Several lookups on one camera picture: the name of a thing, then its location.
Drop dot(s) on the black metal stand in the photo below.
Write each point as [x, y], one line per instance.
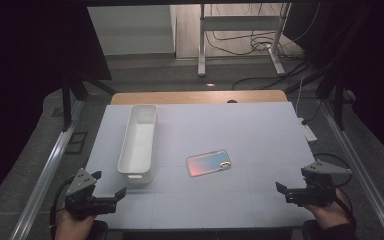
[67, 100]
[339, 100]

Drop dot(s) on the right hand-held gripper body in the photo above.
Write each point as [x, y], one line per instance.
[316, 195]

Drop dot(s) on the aluminium frame rail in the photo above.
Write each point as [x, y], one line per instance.
[360, 173]
[51, 160]

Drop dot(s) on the wooden table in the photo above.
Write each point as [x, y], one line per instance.
[180, 97]

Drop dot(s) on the person's left hand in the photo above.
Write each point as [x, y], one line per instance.
[71, 230]

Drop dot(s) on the white plastic storage box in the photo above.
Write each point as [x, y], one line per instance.
[137, 146]

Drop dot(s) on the black table grommet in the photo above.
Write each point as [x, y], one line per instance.
[232, 101]

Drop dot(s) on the white metal desk frame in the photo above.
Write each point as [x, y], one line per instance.
[202, 40]

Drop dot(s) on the white power strip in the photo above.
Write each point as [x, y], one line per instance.
[308, 131]

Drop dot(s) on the black curtain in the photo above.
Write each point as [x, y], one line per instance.
[370, 66]
[30, 66]

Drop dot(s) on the iridescent phone case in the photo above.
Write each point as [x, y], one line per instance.
[206, 164]

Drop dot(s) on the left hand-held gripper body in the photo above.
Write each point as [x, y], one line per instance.
[80, 185]

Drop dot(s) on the person's right hand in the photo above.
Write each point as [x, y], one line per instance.
[331, 215]

